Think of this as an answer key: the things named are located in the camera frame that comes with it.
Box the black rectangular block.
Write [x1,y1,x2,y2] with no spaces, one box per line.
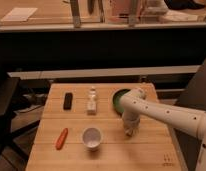
[63,93,73,110]

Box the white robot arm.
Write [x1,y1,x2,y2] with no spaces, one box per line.
[119,87,206,171]

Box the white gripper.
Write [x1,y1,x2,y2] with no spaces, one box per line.
[122,112,140,133]

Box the orange carrot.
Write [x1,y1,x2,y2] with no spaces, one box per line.
[55,128,68,150]

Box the small clear bottle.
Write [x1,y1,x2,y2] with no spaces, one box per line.
[87,87,97,114]

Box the white paper cup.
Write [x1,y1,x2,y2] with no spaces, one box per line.
[82,127,102,151]

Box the white paper sheet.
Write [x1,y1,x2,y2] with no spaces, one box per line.
[1,7,37,22]

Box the green bowl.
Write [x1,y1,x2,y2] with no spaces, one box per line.
[112,89,129,115]

